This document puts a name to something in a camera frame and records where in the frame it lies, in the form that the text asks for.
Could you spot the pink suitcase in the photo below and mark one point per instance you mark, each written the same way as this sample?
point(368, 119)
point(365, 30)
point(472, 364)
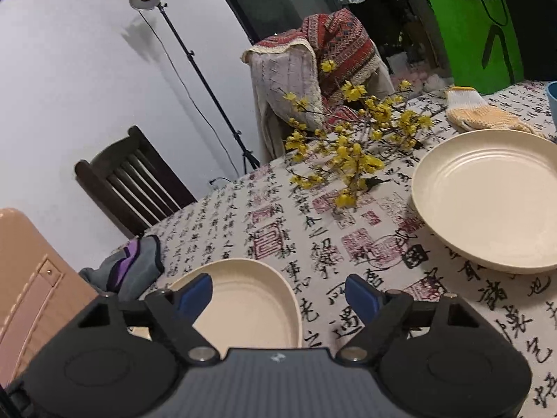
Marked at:
point(35, 278)

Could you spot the cream plate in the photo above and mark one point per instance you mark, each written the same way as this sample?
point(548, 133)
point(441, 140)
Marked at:
point(248, 300)
point(487, 196)

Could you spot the knitted work glove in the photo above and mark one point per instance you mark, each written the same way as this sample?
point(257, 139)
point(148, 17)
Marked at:
point(478, 111)

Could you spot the blue bowl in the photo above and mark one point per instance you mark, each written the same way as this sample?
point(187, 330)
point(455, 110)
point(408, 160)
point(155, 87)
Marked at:
point(552, 104)

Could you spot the grey quilted cloth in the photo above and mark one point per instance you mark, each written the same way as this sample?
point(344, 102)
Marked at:
point(283, 78)

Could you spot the green paper bag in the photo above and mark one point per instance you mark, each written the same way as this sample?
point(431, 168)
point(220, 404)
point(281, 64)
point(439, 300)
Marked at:
point(470, 30)

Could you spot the black paper bag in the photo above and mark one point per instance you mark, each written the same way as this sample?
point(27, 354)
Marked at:
point(535, 17)

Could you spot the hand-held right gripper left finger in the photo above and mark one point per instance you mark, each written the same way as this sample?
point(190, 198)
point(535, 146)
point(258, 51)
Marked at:
point(193, 296)

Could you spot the dark wooden chair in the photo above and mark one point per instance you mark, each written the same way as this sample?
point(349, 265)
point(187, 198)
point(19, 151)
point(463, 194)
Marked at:
point(130, 183)

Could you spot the grey purple cloth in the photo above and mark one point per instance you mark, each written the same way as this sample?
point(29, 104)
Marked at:
point(130, 265)

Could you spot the yellow flower branch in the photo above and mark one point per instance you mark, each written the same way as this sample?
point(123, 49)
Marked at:
point(357, 148)

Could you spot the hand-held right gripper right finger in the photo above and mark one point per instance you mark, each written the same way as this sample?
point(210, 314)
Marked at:
point(363, 298)

